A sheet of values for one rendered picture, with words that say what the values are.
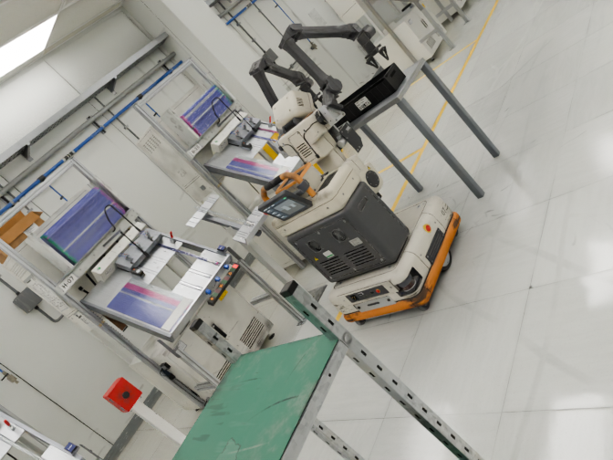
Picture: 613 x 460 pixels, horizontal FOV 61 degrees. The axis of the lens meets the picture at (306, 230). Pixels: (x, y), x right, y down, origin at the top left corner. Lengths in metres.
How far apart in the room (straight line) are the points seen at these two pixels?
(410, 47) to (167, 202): 3.58
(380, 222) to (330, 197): 0.31
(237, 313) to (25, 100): 3.10
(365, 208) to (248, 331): 1.60
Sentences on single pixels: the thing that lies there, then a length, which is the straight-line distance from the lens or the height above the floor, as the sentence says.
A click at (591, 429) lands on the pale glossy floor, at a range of 1.90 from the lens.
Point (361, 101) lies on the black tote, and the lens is 3.29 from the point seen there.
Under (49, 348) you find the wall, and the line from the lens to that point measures 5.07.
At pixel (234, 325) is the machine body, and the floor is 0.32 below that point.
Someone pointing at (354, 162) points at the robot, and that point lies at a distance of 2.93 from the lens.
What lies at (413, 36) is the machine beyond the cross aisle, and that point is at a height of 0.40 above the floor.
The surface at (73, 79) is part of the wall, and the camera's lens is 6.05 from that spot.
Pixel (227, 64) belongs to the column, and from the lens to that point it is 6.32.
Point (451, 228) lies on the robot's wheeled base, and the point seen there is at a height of 0.10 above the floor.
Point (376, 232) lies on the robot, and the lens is 2.63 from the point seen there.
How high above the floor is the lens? 1.42
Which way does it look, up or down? 16 degrees down
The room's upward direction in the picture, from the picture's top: 45 degrees counter-clockwise
